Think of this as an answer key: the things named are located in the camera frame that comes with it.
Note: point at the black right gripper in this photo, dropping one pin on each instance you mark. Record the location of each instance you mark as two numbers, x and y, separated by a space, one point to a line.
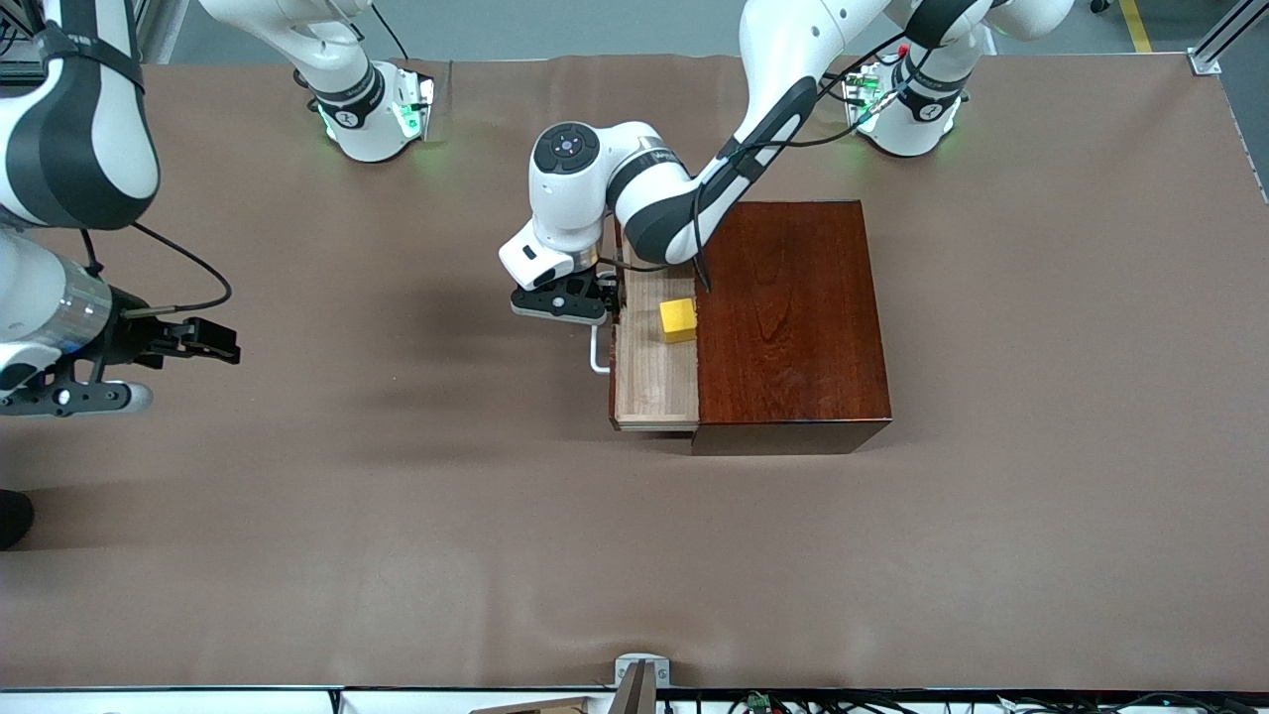
136 336

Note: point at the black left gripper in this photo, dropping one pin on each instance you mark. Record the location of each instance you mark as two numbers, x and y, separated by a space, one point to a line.
607 290

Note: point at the yellow block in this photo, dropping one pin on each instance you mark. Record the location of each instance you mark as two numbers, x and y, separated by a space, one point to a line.
678 319

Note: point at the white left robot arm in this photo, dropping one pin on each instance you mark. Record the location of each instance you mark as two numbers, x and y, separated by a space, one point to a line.
570 198

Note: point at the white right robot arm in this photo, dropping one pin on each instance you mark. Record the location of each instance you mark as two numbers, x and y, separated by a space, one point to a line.
79 149

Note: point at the dark brown wooden cabinet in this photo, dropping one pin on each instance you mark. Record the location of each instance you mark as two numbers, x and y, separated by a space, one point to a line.
793 327

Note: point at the black rounded object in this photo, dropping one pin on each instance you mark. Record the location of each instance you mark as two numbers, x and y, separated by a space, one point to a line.
12 521

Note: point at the brown table cover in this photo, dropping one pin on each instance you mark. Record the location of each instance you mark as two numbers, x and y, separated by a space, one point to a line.
397 595

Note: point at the light wooden board piece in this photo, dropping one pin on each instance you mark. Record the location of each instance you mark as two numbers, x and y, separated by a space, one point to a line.
535 708

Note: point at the aluminium frame with pale post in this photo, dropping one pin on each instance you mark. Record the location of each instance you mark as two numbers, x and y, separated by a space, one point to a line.
169 30

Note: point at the white table edge rail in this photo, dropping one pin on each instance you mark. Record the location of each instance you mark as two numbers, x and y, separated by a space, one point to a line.
198 704

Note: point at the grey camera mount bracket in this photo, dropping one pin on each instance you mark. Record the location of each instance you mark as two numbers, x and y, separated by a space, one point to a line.
639 694

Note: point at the aluminium frame profile with bracket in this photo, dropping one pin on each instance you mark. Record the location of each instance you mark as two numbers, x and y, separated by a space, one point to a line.
1206 63

